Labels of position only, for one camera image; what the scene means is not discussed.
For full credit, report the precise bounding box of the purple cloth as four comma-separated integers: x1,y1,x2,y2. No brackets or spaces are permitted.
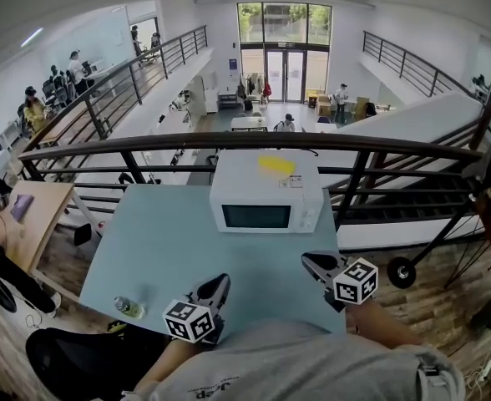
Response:
10,193,36,223

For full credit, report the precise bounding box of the glass entrance door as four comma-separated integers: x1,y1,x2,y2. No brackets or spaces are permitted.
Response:
236,2,333,103

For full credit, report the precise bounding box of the white microwave oven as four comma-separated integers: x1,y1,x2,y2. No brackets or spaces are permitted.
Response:
209,149,326,236

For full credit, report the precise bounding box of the green drink bottle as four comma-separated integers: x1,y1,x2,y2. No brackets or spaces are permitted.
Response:
114,295,145,320

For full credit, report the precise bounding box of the black coat stand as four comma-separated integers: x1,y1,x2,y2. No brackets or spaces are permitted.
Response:
386,67,491,290

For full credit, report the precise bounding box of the black balcony railing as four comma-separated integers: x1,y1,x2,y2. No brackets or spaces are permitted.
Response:
19,25,209,154
362,30,474,98

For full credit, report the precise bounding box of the wooden side table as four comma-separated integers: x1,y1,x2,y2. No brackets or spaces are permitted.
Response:
0,180,103,304

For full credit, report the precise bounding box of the small black seat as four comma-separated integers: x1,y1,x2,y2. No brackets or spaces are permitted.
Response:
73,223,93,246

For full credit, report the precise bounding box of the clothes rack with coats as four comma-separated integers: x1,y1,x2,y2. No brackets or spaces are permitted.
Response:
236,73,271,104

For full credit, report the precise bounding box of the ceiling tube light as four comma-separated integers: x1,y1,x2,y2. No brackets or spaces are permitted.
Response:
19,27,44,48

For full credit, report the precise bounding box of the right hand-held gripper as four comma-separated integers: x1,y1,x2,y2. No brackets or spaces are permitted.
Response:
301,250,379,313

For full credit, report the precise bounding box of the person's left forearm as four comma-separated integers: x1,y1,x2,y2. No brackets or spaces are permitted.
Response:
134,336,200,392

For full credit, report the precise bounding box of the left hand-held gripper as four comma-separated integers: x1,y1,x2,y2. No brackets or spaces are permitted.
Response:
161,272,232,344

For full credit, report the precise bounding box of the person's right forearm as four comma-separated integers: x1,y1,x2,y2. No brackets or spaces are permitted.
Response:
345,298,422,350

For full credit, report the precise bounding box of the cardboard box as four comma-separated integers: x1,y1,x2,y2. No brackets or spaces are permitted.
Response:
306,92,334,116

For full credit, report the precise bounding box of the white dining table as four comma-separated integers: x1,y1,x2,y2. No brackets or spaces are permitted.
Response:
230,116,268,133

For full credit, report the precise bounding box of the black office chair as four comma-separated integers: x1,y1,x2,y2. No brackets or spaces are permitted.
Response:
24,327,175,401

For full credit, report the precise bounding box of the dark curved metal railing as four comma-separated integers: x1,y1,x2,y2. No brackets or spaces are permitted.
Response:
18,131,491,225

